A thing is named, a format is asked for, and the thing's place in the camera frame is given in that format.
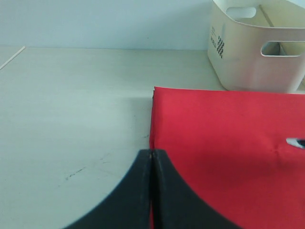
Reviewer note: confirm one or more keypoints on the large cream plastic bin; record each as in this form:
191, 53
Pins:
258, 45

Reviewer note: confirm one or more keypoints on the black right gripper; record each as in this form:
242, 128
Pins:
296, 142

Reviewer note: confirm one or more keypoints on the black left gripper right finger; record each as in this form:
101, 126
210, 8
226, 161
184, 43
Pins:
175, 205

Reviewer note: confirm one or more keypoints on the red table cloth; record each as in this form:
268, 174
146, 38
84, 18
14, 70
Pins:
230, 147

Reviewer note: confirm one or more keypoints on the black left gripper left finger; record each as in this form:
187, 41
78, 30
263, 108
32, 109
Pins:
128, 205

